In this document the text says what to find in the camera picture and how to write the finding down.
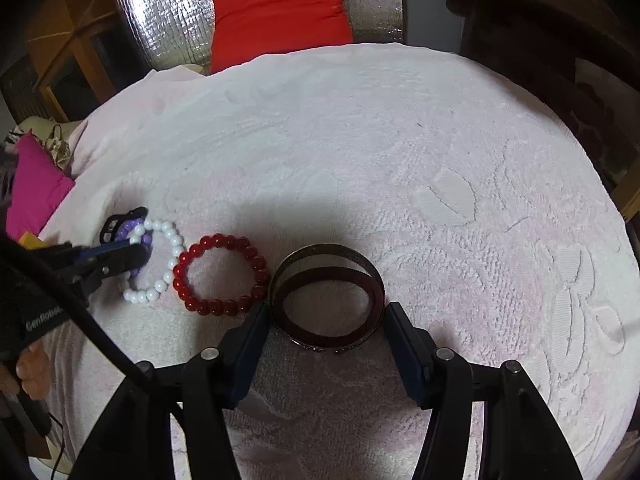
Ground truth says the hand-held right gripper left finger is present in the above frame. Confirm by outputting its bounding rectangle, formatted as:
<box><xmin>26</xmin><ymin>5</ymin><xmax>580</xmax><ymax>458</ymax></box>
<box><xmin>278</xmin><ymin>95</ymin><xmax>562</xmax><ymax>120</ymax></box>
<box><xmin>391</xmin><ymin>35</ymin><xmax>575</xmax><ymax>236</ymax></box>
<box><xmin>70</xmin><ymin>304</ymin><xmax>273</xmax><ymax>480</ymax></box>

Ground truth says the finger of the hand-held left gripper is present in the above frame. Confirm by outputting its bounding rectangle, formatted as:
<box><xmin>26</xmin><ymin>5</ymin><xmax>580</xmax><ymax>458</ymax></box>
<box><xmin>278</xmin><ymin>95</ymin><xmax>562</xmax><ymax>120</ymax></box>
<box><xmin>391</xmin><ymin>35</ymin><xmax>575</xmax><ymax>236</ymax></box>
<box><xmin>100</xmin><ymin>206</ymin><xmax>150</xmax><ymax>244</ymax></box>
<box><xmin>70</xmin><ymin>239</ymin><xmax>152</xmax><ymax>297</ymax></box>

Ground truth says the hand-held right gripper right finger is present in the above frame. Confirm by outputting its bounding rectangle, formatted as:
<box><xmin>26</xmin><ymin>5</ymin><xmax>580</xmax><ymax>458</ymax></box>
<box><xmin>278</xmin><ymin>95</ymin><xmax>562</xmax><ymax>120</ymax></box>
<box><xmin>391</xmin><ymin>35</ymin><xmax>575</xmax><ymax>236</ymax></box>
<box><xmin>384</xmin><ymin>301</ymin><xmax>586</xmax><ymax>480</ymax></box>

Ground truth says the purple bead bracelet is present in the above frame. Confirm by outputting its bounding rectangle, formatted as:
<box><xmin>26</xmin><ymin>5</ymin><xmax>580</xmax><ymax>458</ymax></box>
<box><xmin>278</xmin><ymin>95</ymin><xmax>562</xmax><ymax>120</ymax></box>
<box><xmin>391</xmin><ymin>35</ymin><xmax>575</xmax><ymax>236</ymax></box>
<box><xmin>116</xmin><ymin>213</ymin><xmax>154</xmax><ymax>281</ymax></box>

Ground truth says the white bead bracelet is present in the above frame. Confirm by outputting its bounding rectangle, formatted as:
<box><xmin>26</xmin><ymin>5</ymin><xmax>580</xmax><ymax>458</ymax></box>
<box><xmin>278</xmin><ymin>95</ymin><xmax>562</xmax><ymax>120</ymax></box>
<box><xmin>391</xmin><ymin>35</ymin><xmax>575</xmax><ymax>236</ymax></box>
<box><xmin>119</xmin><ymin>217</ymin><xmax>187</xmax><ymax>306</ymax></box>

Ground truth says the yellow cardboard box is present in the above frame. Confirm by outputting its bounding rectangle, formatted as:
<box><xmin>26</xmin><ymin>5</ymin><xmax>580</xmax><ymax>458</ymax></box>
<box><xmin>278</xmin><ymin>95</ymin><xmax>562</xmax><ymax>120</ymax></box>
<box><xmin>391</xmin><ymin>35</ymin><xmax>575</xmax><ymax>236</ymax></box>
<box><xmin>17</xmin><ymin>230</ymin><xmax>51</xmax><ymax>251</ymax></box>

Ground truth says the red bead bracelet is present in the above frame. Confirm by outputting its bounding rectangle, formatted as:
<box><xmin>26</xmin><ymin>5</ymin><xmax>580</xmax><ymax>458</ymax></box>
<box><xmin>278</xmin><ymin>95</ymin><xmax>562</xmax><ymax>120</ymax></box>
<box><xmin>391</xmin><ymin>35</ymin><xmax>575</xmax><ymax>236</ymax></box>
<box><xmin>171</xmin><ymin>233</ymin><xmax>271</xmax><ymax>317</ymax></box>

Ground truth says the dark red bangle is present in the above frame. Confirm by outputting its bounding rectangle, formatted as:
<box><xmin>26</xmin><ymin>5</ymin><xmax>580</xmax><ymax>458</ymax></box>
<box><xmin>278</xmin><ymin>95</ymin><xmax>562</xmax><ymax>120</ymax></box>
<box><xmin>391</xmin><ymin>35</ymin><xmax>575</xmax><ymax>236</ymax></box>
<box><xmin>274</xmin><ymin>268</ymin><xmax>384</xmax><ymax>342</ymax></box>

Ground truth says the metal bangle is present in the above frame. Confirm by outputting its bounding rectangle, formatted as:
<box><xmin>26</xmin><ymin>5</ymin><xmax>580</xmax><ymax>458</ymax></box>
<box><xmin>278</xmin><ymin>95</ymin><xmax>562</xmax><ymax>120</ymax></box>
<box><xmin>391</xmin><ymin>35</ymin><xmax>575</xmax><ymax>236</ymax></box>
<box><xmin>269</xmin><ymin>243</ymin><xmax>387</xmax><ymax>356</ymax></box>

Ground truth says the person's left hand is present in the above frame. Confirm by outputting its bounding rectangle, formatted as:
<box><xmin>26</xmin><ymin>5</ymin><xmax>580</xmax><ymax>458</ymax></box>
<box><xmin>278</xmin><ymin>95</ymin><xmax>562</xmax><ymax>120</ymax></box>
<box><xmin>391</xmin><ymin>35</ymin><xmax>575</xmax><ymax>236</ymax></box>
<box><xmin>0</xmin><ymin>341</ymin><xmax>52</xmax><ymax>403</ymax></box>

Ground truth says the pink pillow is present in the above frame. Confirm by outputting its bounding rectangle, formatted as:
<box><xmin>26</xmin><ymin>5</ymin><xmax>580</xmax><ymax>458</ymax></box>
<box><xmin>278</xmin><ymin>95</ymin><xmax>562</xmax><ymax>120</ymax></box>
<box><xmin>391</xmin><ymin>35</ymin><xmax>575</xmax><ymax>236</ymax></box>
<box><xmin>5</xmin><ymin>135</ymin><xmax>77</xmax><ymax>242</ymax></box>

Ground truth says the patterned cloth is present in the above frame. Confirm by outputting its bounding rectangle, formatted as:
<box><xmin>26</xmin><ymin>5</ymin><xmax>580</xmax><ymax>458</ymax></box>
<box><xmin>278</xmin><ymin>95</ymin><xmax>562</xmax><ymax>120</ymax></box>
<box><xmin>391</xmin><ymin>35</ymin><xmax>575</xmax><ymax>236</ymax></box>
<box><xmin>40</xmin><ymin>122</ymin><xmax>76</xmax><ymax>171</ymax></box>

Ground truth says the beige leather sofa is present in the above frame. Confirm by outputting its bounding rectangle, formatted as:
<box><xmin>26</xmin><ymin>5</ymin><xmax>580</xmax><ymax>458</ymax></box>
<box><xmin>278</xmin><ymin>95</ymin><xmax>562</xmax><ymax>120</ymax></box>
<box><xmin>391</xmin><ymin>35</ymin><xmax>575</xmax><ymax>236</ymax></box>
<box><xmin>5</xmin><ymin>115</ymin><xmax>56</xmax><ymax>141</ymax></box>

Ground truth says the white embossed blanket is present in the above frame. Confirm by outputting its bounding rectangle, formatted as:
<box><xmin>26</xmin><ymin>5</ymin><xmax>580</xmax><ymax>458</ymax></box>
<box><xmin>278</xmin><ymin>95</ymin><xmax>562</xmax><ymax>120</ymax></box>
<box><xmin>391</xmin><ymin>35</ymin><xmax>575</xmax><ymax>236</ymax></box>
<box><xmin>37</xmin><ymin>42</ymin><xmax>637</xmax><ymax>480</ymax></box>

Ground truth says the wooden cabinet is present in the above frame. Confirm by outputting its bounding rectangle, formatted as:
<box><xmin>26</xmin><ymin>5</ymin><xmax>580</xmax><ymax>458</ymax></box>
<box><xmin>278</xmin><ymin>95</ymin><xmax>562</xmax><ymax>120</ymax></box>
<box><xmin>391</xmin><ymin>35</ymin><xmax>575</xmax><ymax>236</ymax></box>
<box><xmin>22</xmin><ymin>0</ymin><xmax>153</xmax><ymax>123</ymax></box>

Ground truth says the silver foil sheet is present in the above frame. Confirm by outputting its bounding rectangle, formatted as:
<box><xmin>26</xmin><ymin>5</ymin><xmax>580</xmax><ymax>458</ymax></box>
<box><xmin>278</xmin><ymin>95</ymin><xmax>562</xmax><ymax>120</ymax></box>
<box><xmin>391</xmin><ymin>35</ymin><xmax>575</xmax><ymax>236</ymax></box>
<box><xmin>113</xmin><ymin>0</ymin><xmax>404</xmax><ymax>77</ymax></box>

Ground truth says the red pillow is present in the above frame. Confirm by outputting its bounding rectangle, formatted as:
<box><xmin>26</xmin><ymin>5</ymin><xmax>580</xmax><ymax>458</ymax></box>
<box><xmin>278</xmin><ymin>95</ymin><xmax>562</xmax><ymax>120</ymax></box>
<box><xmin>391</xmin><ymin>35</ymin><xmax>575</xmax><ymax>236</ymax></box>
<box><xmin>210</xmin><ymin>0</ymin><xmax>355</xmax><ymax>75</ymax></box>

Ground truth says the dark wooden furniture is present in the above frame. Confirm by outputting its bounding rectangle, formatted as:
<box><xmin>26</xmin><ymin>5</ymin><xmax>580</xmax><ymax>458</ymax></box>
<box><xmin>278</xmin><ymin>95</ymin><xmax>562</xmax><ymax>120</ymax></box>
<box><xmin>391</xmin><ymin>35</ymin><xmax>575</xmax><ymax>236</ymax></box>
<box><xmin>404</xmin><ymin>0</ymin><xmax>640</xmax><ymax>221</ymax></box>

